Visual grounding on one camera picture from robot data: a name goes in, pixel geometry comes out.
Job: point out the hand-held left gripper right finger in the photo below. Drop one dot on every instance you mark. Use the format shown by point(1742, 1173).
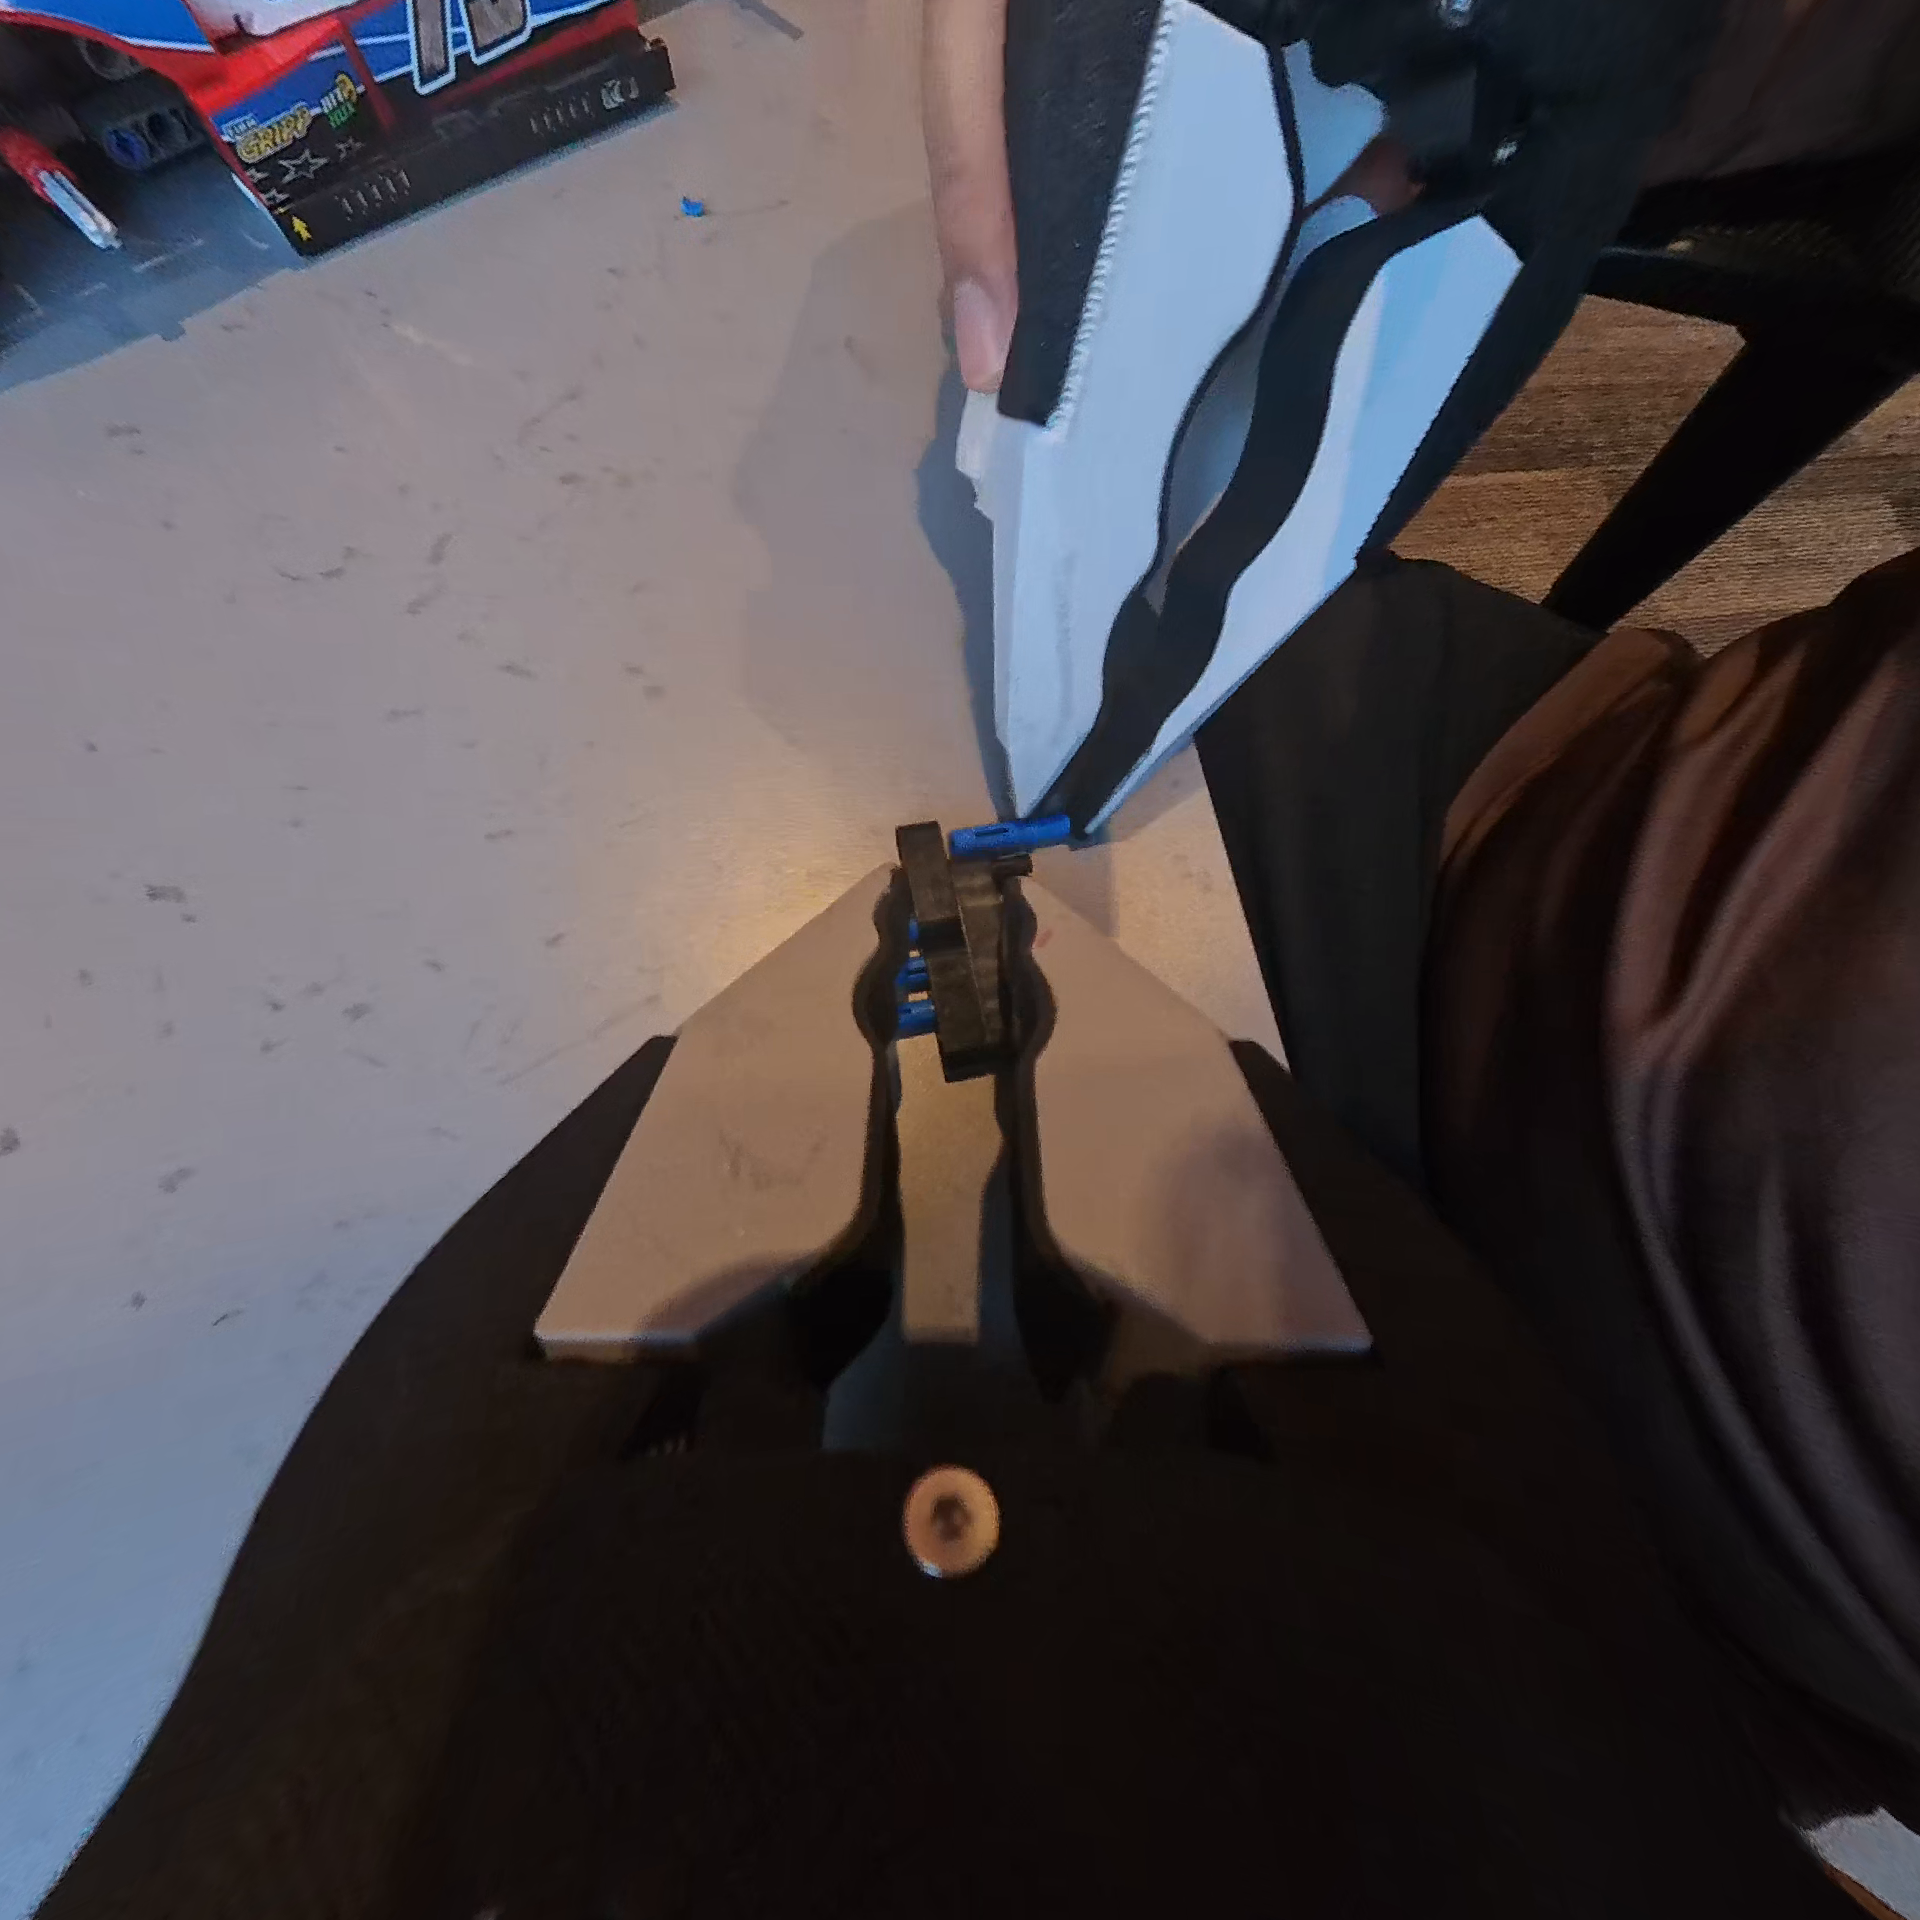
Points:
point(1186, 1184)

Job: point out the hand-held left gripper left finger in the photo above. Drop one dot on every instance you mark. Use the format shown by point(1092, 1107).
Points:
point(721, 1184)

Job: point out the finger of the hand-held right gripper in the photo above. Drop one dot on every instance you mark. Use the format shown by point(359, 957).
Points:
point(1097, 524)
point(1395, 345)

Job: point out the black beam assembly blue pins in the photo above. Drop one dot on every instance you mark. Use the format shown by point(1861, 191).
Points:
point(969, 961)

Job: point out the blue axle pin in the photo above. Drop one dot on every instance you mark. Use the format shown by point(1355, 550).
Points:
point(1013, 835)

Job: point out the light grey desk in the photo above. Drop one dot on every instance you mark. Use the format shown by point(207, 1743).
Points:
point(452, 675)

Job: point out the person's right hand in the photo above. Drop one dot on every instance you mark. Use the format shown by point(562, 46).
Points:
point(969, 182)

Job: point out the person's brown shirt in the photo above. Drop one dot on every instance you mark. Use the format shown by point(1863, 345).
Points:
point(1724, 1126)

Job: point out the red toy brick car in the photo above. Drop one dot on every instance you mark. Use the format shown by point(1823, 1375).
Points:
point(377, 105)

